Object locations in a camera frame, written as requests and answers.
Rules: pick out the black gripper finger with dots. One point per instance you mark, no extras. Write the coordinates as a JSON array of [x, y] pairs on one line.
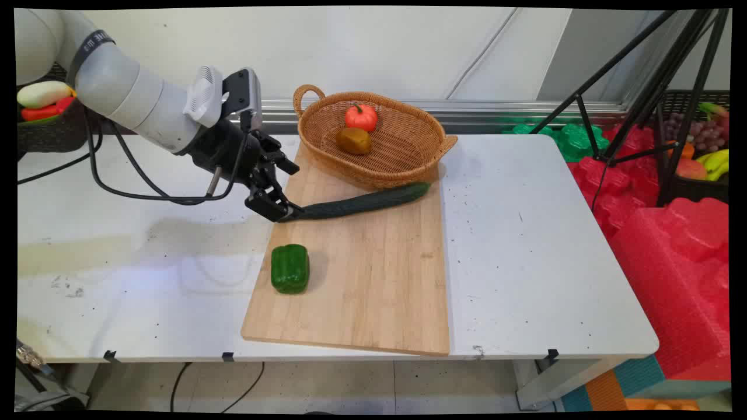
[[264, 203], [285, 163]]

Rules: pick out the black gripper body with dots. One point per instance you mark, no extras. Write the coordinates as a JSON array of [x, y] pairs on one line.
[[227, 149]]

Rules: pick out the long dark green cucumber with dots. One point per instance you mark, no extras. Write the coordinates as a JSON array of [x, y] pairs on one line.
[[362, 203]]

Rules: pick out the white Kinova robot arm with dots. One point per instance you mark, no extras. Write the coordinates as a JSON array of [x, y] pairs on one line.
[[117, 87]]

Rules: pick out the green bell pepper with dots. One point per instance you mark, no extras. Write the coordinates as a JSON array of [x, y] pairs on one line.
[[290, 268]]

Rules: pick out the brown potato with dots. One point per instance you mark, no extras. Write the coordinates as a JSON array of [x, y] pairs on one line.
[[353, 141]]

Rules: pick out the red tomato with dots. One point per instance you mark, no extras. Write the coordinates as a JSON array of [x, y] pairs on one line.
[[361, 118]]

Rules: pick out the oval wicker basket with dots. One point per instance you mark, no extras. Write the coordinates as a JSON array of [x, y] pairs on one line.
[[397, 154]]

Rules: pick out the wooden cutting board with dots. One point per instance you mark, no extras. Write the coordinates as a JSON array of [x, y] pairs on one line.
[[362, 274]]

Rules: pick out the black plastic basket with vegetables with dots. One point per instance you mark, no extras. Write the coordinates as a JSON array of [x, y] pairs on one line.
[[52, 137]]

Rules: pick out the red chili pepper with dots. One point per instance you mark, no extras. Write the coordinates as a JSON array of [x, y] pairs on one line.
[[44, 111]]

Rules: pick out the white eggplant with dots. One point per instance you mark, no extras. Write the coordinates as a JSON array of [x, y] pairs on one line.
[[41, 93]]

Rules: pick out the green foam mat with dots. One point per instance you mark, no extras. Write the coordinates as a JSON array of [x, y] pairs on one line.
[[578, 143]]

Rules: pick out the red foam mat pile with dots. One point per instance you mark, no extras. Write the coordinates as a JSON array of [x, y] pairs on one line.
[[613, 186]]

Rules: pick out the white table leg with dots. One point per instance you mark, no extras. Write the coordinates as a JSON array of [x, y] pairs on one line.
[[554, 382]]

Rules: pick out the large red foam mat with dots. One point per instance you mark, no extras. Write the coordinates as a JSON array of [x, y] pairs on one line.
[[671, 280]]

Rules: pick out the orange peach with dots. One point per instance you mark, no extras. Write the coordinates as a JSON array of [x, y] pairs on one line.
[[691, 169]]

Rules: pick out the black plastic basket with fruit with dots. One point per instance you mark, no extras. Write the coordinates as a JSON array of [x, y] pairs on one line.
[[694, 189]]

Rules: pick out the teal and orange box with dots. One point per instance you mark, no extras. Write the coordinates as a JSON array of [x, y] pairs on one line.
[[642, 385]]

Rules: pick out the purple grape bunch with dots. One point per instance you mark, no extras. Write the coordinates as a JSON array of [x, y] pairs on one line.
[[706, 134]]

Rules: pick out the yellow bananas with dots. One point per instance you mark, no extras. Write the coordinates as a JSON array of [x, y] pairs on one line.
[[716, 162]]

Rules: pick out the white vented wrist mount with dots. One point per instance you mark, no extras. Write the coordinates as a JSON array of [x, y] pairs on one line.
[[203, 96]]

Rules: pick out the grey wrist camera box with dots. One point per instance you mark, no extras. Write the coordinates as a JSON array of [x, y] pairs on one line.
[[248, 93]]

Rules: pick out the aluminium wall rail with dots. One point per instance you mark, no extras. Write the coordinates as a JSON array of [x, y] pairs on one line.
[[513, 111]]

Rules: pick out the black camera tripod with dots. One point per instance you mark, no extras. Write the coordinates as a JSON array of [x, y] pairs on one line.
[[659, 81]]

